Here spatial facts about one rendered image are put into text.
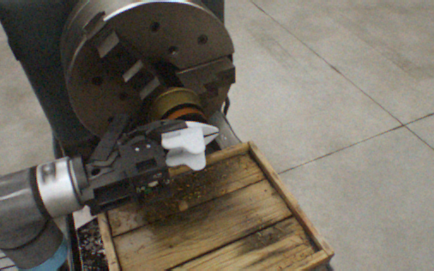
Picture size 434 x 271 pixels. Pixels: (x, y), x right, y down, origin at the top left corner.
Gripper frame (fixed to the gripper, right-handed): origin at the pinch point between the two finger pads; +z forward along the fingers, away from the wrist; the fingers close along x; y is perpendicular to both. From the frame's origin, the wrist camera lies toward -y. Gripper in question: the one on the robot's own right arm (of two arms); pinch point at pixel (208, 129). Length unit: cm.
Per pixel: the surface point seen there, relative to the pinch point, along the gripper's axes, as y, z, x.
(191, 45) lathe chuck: -15.1, 3.1, 6.3
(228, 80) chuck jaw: -11.2, 8.6, -0.3
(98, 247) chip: -18, -28, -51
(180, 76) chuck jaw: -13.0, -0.1, 1.8
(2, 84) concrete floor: -209, -82, -108
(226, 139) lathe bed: -16.0, 10.8, -21.8
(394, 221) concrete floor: -7, 99, -108
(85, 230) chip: -25, -30, -52
